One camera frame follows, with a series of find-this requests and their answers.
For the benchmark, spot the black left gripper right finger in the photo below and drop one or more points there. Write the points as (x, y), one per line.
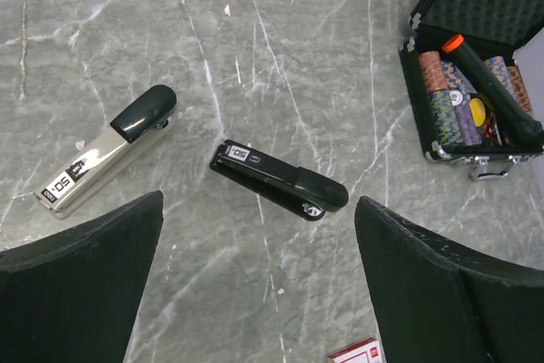
(436, 300)

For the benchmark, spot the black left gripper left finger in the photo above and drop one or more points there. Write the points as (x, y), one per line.
(74, 296)

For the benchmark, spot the beige and black stapler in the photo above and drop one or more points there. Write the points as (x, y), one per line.
(130, 134)

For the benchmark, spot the red white staple box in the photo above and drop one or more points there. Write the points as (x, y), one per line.
(367, 351)

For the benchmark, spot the black tube with orange cap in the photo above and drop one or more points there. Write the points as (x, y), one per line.
(526, 131)

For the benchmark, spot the yellow round chip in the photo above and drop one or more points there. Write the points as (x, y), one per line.
(478, 111)

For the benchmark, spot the black poker chip case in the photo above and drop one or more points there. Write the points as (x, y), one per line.
(464, 86)

